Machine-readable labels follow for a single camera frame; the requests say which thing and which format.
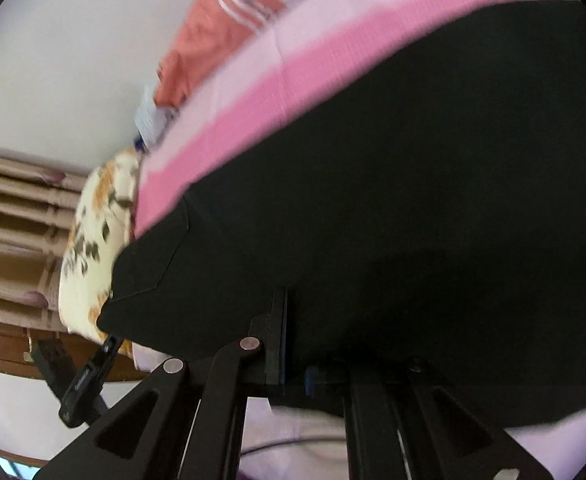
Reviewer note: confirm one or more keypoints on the pink checked bedsheet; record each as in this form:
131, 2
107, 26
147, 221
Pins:
305, 58

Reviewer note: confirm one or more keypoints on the beige curtain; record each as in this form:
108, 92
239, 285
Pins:
37, 210

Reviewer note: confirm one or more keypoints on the cream floral pillow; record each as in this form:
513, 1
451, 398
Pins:
102, 228

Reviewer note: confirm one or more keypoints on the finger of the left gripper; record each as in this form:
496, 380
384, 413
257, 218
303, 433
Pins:
79, 391

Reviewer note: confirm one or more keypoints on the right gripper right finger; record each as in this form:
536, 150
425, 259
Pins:
418, 431

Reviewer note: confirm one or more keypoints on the black pants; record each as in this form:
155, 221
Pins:
430, 217

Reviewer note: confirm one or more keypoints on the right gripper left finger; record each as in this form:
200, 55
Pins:
185, 420

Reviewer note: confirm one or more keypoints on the orange patterned bolster pillow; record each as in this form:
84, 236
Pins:
211, 32

